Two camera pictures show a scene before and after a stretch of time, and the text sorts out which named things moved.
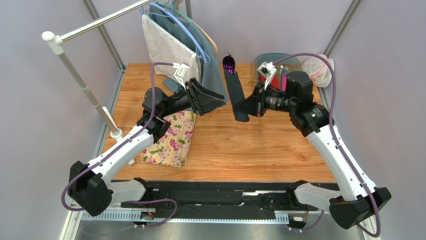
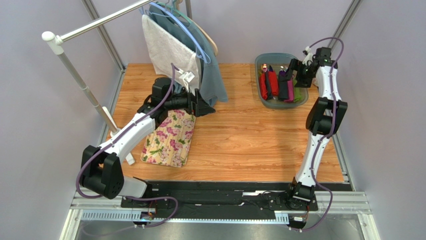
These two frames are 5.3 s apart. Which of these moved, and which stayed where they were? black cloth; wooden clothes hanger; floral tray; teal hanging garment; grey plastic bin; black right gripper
Moved: black cloth; black right gripper
Stayed: teal hanging garment; floral tray; grey plastic bin; wooden clothes hanger
